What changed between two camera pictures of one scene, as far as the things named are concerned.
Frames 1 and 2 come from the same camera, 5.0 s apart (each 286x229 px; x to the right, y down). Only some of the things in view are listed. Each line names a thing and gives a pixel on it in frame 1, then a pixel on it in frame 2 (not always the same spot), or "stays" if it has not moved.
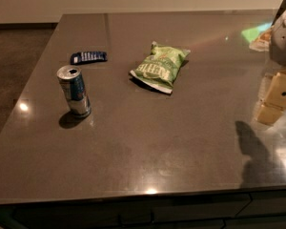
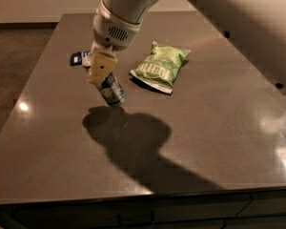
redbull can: [71, 80] → [112, 90]
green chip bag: [160, 68] stays
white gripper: [284, 43] → [112, 32]
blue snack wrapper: [88, 56] stays
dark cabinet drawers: [267, 209] stays
